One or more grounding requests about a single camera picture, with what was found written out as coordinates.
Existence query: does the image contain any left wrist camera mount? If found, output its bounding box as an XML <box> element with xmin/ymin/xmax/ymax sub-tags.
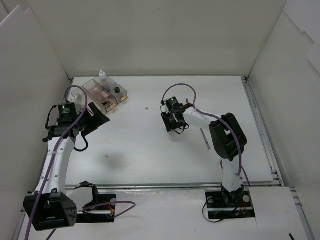
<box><xmin>70</xmin><ymin>93</ymin><xmax>84</xmax><ymax>109</ymax></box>

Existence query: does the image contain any clear ribbed bottle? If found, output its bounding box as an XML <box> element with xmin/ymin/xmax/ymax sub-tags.
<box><xmin>106</xmin><ymin>80</ymin><xmax>116</xmax><ymax>94</ymax></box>

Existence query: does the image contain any pink-brown eyeshadow palette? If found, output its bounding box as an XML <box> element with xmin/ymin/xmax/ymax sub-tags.
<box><xmin>90</xmin><ymin>87</ymin><xmax>105</xmax><ymax>102</ymax></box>

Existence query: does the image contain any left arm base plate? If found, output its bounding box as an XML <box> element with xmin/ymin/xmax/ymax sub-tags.
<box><xmin>76</xmin><ymin>193</ymin><xmax>117</xmax><ymax>224</ymax></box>

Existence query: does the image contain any brown eyeshadow palette silver frame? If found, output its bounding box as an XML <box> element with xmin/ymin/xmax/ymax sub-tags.
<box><xmin>99</xmin><ymin>92</ymin><xmax>117</xmax><ymax>112</ymax></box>

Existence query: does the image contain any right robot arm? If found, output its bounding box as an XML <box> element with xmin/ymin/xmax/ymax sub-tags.
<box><xmin>161</xmin><ymin>97</ymin><xmax>248</xmax><ymax>206</ymax></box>

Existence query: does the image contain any aluminium right rail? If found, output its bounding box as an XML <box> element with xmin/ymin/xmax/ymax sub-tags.
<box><xmin>241</xmin><ymin>76</ymin><xmax>285</xmax><ymax>187</ymax></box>

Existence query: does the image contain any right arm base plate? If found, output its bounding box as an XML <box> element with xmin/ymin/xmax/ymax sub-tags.
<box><xmin>202</xmin><ymin>191</ymin><xmax>256</xmax><ymax>223</ymax></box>

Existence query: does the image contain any clear acrylic organizer box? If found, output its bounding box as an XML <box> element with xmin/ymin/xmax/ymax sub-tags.
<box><xmin>81</xmin><ymin>77</ymin><xmax>128</xmax><ymax>115</ymax></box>

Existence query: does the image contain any small clear bottle black cap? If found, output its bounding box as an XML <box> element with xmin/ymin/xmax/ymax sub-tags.
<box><xmin>114</xmin><ymin>87</ymin><xmax>121</xmax><ymax>96</ymax></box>

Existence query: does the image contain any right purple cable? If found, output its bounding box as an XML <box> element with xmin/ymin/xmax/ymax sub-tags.
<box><xmin>161</xmin><ymin>83</ymin><xmax>251</xmax><ymax>187</ymax></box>

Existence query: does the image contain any grey eyeliner pencil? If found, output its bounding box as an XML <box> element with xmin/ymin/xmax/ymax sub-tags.
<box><xmin>200</xmin><ymin>128</ymin><xmax>211</xmax><ymax>150</ymax></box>

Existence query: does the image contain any aluminium front rail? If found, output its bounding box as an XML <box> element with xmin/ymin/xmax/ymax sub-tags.
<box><xmin>65</xmin><ymin>180</ymin><xmax>281</xmax><ymax>191</ymax></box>

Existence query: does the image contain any aluminium rail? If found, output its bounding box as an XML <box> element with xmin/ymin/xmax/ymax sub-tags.
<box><xmin>241</xmin><ymin>76</ymin><xmax>285</xmax><ymax>187</ymax></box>
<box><xmin>65</xmin><ymin>180</ymin><xmax>281</xmax><ymax>191</ymax></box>

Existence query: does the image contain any pink blue white bottle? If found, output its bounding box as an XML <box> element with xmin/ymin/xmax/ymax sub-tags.
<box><xmin>98</xmin><ymin>70</ymin><xmax>110</xmax><ymax>91</ymax></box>

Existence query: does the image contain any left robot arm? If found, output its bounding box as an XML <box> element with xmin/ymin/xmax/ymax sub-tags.
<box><xmin>23</xmin><ymin>102</ymin><xmax>110</xmax><ymax>231</ymax></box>

